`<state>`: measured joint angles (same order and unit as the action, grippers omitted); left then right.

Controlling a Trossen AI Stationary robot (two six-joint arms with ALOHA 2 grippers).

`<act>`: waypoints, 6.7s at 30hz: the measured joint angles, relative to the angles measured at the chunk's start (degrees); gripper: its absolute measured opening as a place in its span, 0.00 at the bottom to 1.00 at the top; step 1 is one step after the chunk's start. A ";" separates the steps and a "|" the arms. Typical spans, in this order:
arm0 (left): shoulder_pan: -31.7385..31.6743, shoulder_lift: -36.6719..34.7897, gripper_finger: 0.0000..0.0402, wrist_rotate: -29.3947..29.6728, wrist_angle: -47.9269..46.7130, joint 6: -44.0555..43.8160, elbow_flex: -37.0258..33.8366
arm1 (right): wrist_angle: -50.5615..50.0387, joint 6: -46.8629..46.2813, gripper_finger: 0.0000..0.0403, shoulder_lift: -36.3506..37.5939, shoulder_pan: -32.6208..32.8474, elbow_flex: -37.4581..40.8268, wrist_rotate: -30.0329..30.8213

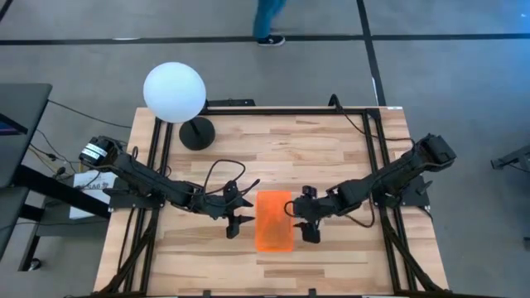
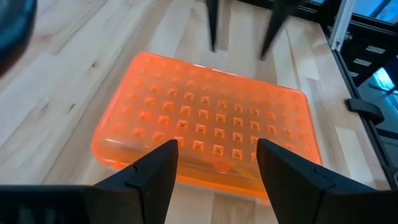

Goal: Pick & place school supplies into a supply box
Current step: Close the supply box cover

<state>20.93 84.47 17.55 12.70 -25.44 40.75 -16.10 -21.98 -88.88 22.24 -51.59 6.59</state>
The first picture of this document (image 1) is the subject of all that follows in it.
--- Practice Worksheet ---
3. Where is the grey desk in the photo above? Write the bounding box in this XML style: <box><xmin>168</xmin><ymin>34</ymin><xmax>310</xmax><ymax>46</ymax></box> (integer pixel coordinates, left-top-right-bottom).
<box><xmin>0</xmin><ymin>82</ymin><xmax>54</xmax><ymax>260</ymax></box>

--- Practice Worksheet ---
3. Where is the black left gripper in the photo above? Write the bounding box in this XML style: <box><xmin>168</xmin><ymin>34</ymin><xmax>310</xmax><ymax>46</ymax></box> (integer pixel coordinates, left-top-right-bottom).
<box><xmin>202</xmin><ymin>180</ymin><xmax>257</xmax><ymax>240</ymax></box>

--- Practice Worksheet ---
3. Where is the black aluminium table frame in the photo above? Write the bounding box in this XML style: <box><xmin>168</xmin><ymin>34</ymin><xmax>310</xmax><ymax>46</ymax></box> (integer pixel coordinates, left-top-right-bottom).
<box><xmin>95</xmin><ymin>106</ymin><xmax>447</xmax><ymax>298</ymax></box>

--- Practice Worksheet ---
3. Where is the white printed paper sheet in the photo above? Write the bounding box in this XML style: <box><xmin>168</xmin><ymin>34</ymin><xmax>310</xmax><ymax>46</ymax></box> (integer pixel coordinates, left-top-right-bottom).
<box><xmin>69</xmin><ymin>168</ymin><xmax>122</xmax><ymax>220</ymax></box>

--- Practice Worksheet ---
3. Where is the white globe lamp black base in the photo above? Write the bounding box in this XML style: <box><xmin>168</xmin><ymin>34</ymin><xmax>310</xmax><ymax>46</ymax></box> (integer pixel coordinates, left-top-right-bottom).
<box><xmin>142</xmin><ymin>60</ymin><xmax>216</xmax><ymax>151</ymax></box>

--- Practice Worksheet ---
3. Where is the black power strip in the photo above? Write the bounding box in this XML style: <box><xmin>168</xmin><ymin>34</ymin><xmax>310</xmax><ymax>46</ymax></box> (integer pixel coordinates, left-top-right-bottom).
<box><xmin>205</xmin><ymin>98</ymin><xmax>257</xmax><ymax>108</ymax></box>

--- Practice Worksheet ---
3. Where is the black stand leg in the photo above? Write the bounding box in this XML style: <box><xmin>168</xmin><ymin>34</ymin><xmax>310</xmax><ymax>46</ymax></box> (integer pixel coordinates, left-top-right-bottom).
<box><xmin>490</xmin><ymin>143</ymin><xmax>530</xmax><ymax>171</ymax></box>

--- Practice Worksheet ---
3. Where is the black floor cable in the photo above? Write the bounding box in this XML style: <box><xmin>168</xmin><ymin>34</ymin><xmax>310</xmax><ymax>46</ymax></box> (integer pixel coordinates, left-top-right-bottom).
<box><xmin>46</xmin><ymin>99</ymin><xmax>133</xmax><ymax>129</ymax></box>

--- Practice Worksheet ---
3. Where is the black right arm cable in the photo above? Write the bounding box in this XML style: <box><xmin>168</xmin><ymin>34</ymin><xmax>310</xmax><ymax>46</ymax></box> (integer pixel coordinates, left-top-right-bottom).
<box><xmin>329</xmin><ymin>94</ymin><xmax>416</xmax><ymax>144</ymax></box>

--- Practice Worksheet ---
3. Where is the clear pencil box orange lid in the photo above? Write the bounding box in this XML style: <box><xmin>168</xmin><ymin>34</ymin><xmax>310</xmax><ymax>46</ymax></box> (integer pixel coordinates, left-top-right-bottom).
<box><xmin>254</xmin><ymin>190</ymin><xmax>295</xmax><ymax>252</ymax></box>

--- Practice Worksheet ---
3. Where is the person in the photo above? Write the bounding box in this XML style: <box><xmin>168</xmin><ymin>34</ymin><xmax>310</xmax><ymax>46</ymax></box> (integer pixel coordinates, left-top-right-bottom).
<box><xmin>252</xmin><ymin>0</ymin><xmax>287</xmax><ymax>47</ymax></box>

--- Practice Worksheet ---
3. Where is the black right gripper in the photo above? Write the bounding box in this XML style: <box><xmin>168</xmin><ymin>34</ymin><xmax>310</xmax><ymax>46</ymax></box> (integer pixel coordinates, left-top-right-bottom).
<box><xmin>291</xmin><ymin>185</ymin><xmax>340</xmax><ymax>244</ymax></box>

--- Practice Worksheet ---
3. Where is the black desk leg beam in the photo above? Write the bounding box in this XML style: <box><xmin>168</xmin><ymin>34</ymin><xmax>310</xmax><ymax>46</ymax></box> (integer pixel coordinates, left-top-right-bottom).
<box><xmin>14</xmin><ymin>164</ymin><xmax>112</xmax><ymax>219</ymax></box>

